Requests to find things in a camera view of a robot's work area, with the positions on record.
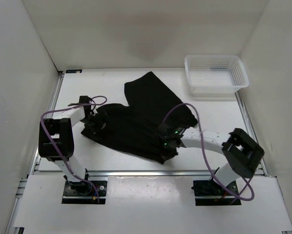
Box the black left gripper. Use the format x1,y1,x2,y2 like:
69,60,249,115
80,110,115,140

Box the black shorts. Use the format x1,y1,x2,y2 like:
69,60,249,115
81,72,198,164

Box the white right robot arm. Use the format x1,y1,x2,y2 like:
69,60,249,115
156,123,265,195

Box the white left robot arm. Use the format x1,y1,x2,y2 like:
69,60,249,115
38,96,107,195

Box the small blue label sticker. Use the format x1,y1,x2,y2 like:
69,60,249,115
65,69,83,74

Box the white plastic mesh basket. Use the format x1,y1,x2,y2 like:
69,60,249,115
185,55,249,96

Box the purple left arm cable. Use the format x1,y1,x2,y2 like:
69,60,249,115
40,96,108,203

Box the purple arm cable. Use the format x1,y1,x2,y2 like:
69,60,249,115
162,103,255,203
40,96,108,203

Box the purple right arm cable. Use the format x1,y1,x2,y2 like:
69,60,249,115
162,103,255,203

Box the aluminium front frame rail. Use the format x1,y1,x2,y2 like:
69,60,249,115
88,170,211,176

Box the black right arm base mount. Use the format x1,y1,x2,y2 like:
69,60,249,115
191,176,241,206

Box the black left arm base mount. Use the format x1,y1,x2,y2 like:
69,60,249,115
62,175,107,205

